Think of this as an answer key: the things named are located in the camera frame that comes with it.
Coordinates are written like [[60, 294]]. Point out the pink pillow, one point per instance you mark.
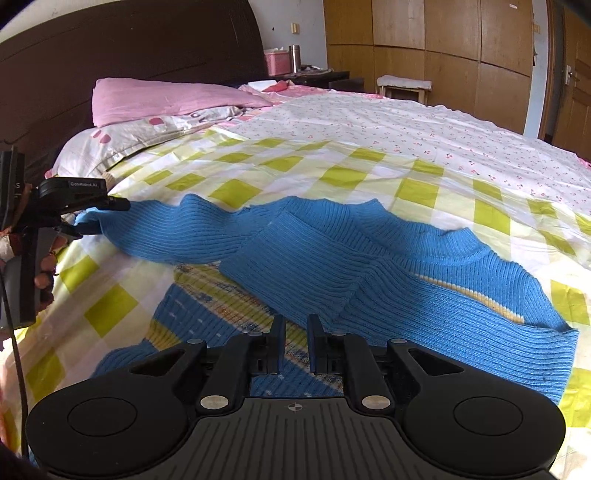
[[152, 99]]

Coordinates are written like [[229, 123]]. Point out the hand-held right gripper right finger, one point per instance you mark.
[[315, 344]]

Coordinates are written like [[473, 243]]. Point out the dark wooden headboard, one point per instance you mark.
[[115, 41]]

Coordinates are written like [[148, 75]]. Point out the wooden door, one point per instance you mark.
[[577, 110]]

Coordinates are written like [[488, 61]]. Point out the white floral bed sheet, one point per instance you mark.
[[415, 129]]

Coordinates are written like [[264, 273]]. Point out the white pink-printed pillow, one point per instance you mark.
[[120, 138]]

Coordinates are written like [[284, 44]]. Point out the steel thermos flask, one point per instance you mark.
[[294, 59]]

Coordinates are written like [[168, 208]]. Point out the dark nightstand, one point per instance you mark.
[[323, 78]]

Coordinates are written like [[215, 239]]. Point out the wooden wardrobe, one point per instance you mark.
[[438, 37]]

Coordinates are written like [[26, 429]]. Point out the wooden stool with cushion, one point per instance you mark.
[[404, 83]]

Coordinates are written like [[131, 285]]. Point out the blue knit sweater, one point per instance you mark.
[[323, 258]]

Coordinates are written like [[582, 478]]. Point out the pink tissue box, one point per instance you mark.
[[276, 62]]

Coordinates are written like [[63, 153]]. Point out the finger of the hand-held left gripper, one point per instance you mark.
[[115, 203], [71, 230]]

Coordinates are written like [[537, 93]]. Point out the green checkered bed sheet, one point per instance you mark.
[[341, 175]]

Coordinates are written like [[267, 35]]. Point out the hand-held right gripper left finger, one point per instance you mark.
[[278, 344]]

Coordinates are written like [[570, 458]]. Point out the red cloth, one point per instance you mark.
[[278, 86]]

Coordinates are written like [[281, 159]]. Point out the person's left hand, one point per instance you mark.
[[46, 277]]

